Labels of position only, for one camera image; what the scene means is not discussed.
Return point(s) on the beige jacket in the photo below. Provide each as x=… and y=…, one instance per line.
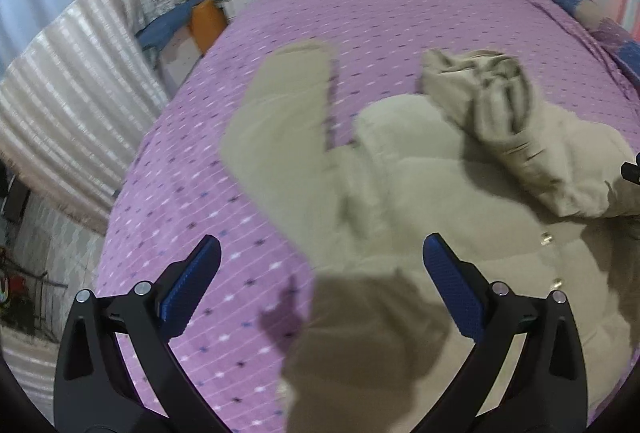
x=400, y=193

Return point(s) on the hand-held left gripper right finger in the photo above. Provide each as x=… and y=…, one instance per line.
x=452, y=285

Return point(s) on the silver striped curtain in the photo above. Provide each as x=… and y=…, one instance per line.
x=65, y=88

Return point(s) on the purple diamond-print bedspread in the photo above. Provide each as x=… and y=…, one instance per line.
x=310, y=13

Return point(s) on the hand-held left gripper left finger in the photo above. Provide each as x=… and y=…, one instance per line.
x=192, y=285

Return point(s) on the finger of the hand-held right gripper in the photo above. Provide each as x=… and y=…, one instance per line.
x=632, y=172

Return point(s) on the blue cloth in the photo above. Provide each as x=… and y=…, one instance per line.
x=160, y=25

